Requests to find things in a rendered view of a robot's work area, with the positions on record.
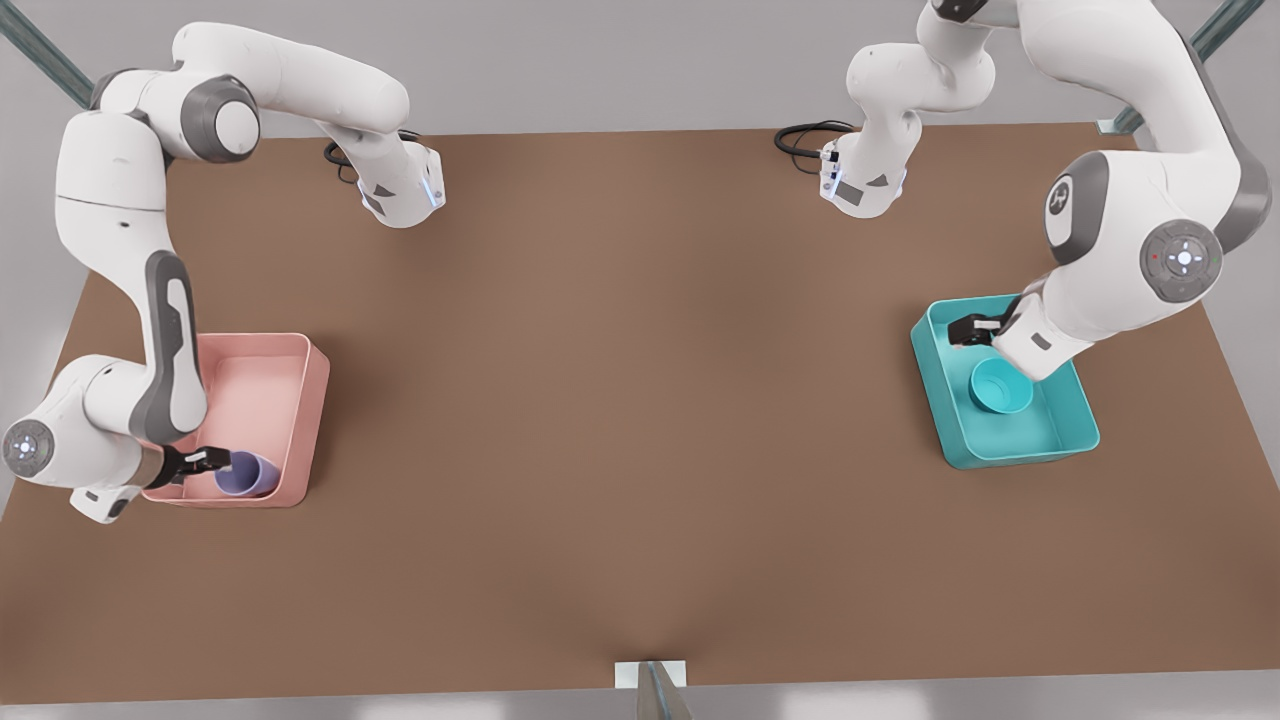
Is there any lavender cup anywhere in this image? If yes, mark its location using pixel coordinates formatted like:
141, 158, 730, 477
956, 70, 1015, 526
214, 452, 280, 498

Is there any teal bowl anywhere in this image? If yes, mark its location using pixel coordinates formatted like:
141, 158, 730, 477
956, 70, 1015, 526
969, 359, 1034, 416

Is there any pink plastic box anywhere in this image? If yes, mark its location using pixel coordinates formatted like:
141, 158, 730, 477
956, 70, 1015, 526
141, 333, 331, 509

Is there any teal plastic box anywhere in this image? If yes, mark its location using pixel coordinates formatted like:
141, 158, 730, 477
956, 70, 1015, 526
910, 294, 1101, 471

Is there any black cable loop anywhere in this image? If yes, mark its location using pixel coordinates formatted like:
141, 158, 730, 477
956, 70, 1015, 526
774, 121, 857, 176
323, 130, 422, 185

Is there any silver frame post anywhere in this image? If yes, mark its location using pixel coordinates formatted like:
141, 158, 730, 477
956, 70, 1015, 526
614, 660, 695, 720
1098, 0, 1267, 136
0, 5, 94, 108

